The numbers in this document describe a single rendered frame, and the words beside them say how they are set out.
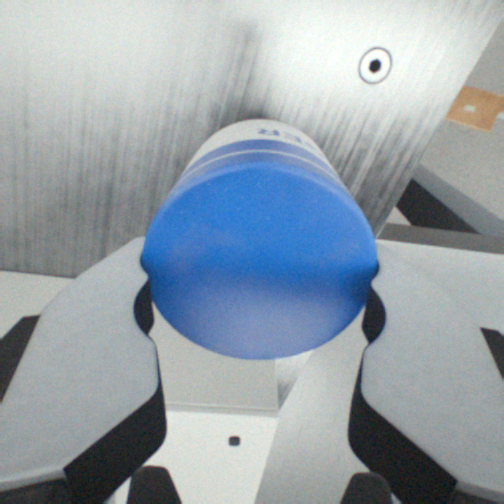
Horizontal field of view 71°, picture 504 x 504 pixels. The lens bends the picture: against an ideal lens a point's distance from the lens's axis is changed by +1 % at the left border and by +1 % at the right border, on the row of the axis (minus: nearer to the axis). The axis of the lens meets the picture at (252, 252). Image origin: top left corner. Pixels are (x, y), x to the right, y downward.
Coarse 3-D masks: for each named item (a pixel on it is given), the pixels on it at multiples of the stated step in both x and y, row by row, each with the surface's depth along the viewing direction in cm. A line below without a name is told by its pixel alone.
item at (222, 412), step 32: (0, 288) 29; (32, 288) 29; (0, 320) 26; (160, 320) 28; (160, 352) 25; (192, 352) 25; (192, 384) 23; (224, 384) 23; (256, 384) 24; (192, 416) 21; (224, 416) 21; (256, 416) 22; (160, 448) 23; (192, 448) 23; (224, 448) 23; (256, 448) 23; (128, 480) 26; (192, 480) 26; (224, 480) 26; (256, 480) 26
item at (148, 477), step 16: (144, 480) 5; (160, 480) 5; (352, 480) 5; (368, 480) 5; (384, 480) 5; (128, 496) 5; (144, 496) 5; (160, 496) 5; (176, 496) 5; (352, 496) 5; (368, 496) 5; (384, 496) 5
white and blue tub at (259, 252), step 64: (256, 128) 13; (192, 192) 9; (256, 192) 9; (320, 192) 9; (192, 256) 10; (256, 256) 10; (320, 256) 10; (192, 320) 11; (256, 320) 11; (320, 320) 11
